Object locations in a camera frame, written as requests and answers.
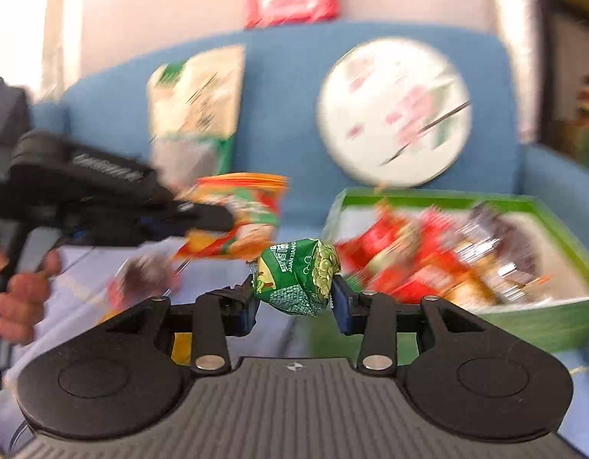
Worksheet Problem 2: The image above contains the wooden shelf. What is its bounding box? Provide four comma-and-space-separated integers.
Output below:
537, 0, 589, 175

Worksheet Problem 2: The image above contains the large beige green snack bag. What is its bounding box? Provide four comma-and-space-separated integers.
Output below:
145, 44, 247, 189

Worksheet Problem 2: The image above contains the light blue blanket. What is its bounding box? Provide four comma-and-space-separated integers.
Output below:
0, 236, 589, 445

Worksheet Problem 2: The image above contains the green cardboard box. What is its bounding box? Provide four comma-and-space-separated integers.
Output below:
319, 187, 589, 366

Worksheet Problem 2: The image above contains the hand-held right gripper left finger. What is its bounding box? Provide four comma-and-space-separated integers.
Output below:
103, 273, 258, 376

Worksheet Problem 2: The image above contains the round floral fan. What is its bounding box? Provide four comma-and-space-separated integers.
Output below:
316, 37, 473, 191

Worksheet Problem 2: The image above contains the green pea snack packet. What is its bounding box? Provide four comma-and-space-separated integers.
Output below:
247, 238, 344, 319

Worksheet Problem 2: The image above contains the clear plastic roll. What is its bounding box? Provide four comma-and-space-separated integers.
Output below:
489, 0, 540, 146

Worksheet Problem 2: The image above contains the person's left hand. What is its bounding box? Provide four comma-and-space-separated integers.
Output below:
0, 233, 64, 346

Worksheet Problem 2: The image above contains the orange green snack packet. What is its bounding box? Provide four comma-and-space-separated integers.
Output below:
174, 171, 289, 263

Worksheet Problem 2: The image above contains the dark red snack packet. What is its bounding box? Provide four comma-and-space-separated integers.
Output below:
106, 252, 183, 309

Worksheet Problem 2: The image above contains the blue sofa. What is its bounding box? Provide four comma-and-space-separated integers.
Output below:
29, 20, 589, 269

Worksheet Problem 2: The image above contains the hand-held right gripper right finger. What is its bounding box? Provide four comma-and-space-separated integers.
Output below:
331, 273, 487, 376

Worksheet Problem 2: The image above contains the pile of snack packets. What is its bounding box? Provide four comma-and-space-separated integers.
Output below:
335, 200, 555, 314

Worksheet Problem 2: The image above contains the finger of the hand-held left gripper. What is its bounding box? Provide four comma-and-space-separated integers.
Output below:
174, 201, 237, 239

